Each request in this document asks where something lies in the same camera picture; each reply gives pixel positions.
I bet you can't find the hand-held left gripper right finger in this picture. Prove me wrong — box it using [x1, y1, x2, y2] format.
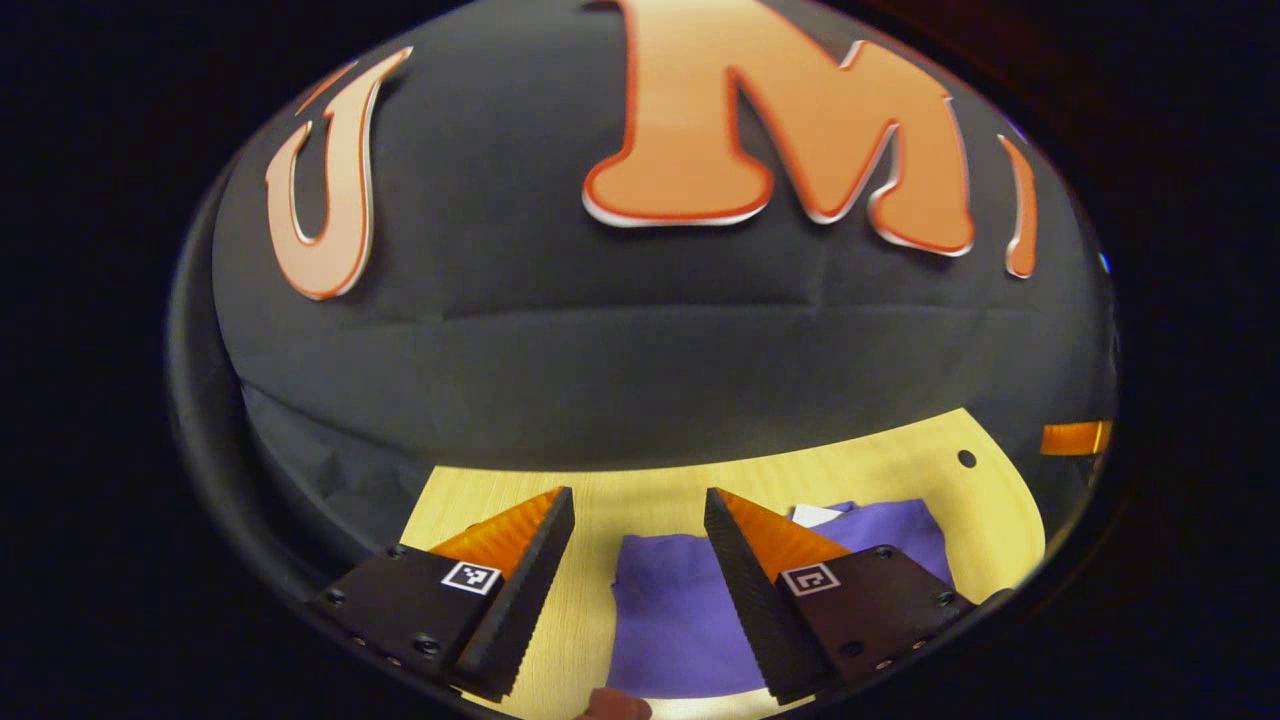
[703, 487, 979, 706]

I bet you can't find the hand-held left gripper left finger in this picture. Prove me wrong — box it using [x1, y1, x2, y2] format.
[305, 486, 577, 704]

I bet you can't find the purple shirt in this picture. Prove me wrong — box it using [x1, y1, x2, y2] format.
[605, 498, 956, 701]

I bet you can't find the black backdrop cloth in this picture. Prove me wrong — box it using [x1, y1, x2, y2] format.
[165, 0, 1119, 601]

